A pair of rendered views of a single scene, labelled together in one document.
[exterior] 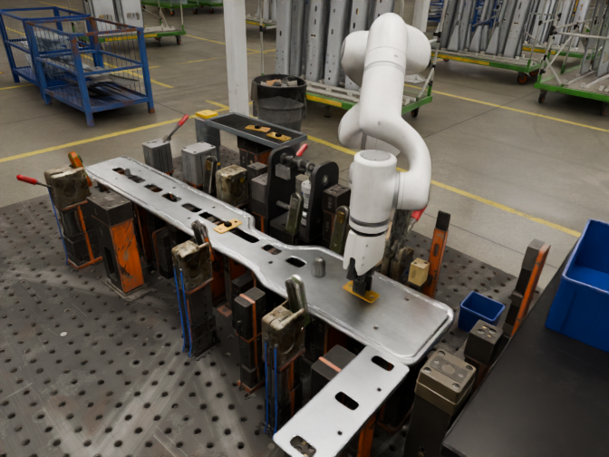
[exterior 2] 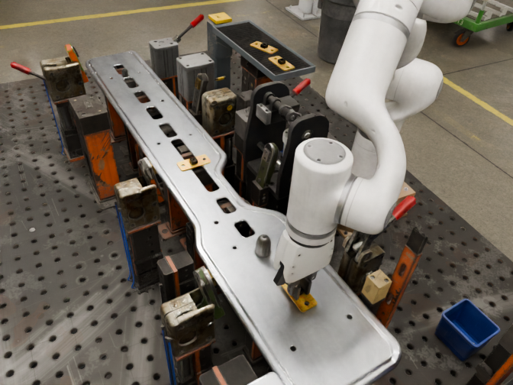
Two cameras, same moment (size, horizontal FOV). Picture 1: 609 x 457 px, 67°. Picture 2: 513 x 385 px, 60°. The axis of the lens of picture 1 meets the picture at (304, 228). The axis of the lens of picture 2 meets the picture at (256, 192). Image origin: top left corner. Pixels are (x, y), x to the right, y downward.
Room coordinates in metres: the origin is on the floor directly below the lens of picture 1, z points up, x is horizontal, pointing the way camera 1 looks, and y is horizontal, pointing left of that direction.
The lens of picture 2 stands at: (0.34, -0.19, 1.72)
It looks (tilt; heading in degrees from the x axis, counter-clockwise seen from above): 42 degrees down; 16
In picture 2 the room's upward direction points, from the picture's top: 4 degrees clockwise
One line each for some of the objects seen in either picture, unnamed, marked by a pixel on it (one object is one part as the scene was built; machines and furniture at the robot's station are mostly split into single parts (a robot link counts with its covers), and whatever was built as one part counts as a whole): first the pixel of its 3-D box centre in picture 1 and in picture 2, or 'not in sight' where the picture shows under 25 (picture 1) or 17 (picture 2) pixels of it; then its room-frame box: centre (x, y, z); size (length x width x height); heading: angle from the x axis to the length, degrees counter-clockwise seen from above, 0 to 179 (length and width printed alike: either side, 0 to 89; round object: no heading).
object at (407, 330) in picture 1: (221, 226); (188, 160); (1.17, 0.24, 1.00); 1.38 x 0.22 x 0.02; 50
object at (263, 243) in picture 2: (319, 267); (262, 246); (0.94, -0.04, 1.02); 0.03 x 0.03 x 0.07
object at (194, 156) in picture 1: (204, 200); (198, 117); (1.50, 0.37, 0.90); 0.13 x 0.10 x 0.41; 140
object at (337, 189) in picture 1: (333, 251); not in sight; (1.18, -0.09, 0.91); 0.07 x 0.05 x 0.42; 140
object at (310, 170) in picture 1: (300, 228); (279, 178); (1.25, 0.01, 0.94); 0.18 x 0.13 x 0.49; 50
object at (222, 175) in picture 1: (233, 221); (218, 148); (1.38, 0.25, 0.89); 0.13 x 0.11 x 0.38; 140
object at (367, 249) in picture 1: (366, 244); (306, 247); (0.86, -0.14, 1.14); 0.10 x 0.07 x 0.11; 140
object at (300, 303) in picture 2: (361, 289); (298, 290); (0.86, -0.14, 1.02); 0.08 x 0.04 x 0.01; 50
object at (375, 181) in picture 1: (374, 185); (321, 186); (0.86, -0.14, 1.28); 0.09 x 0.08 x 0.13; 81
